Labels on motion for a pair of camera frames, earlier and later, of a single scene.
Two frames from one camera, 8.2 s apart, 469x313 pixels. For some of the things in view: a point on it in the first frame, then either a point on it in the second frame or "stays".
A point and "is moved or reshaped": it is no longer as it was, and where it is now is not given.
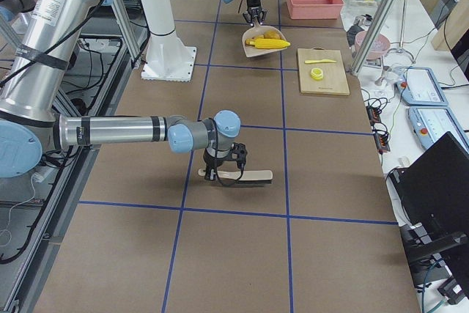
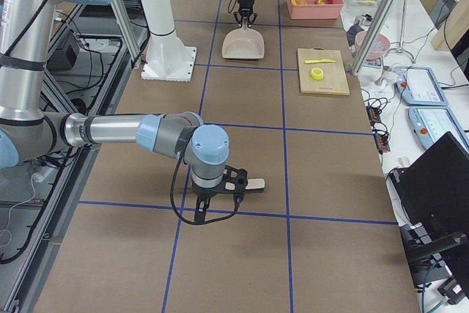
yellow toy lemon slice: x=316 y=74 stays
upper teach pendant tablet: x=420 y=86 stays
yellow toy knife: x=319 y=61 stays
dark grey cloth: x=351 y=34 stays
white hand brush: x=248 y=177 is moved or reshaped
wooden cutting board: x=334 y=80 stays
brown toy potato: x=272 y=34 to x=321 y=1
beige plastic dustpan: x=261 y=39 to x=243 y=43
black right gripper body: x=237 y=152 to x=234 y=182
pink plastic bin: x=314 y=1 stays
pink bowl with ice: x=380 y=47 stays
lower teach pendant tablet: x=429 y=124 stays
